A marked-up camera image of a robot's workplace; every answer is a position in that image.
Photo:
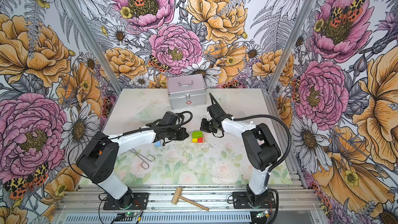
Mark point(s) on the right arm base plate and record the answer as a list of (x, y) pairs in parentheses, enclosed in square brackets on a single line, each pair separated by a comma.
[(245, 200)]

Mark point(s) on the silver pink metal case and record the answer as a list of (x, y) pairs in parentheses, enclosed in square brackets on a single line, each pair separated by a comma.
[(186, 91)]

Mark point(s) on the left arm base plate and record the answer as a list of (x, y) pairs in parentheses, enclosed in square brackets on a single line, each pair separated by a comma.
[(137, 201)]

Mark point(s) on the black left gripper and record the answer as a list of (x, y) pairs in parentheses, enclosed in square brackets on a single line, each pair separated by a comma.
[(181, 137)]

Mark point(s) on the circuit board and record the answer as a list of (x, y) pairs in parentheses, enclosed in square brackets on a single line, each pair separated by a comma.
[(129, 215), (263, 214)]

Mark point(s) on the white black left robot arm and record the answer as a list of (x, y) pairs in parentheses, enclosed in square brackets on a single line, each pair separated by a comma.
[(98, 159)]

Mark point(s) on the light blue wood cube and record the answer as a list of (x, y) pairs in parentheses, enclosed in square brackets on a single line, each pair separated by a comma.
[(158, 144)]

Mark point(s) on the aluminium front rail frame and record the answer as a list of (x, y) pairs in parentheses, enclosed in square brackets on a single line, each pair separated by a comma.
[(295, 205)]

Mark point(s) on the green wood block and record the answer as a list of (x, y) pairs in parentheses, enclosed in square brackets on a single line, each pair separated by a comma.
[(197, 134)]

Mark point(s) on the left circuit board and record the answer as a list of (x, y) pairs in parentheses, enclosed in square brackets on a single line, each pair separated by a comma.
[(129, 215)]

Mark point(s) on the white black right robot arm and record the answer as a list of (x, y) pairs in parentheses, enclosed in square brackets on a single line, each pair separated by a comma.
[(261, 148)]

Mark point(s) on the wooden mallet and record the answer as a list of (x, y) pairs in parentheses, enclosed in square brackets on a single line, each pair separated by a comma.
[(177, 196)]

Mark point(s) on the right circuit board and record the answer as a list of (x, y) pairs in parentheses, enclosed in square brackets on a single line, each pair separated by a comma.
[(263, 214)]

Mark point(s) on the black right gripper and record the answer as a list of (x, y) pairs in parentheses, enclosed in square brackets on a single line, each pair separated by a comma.
[(203, 127)]

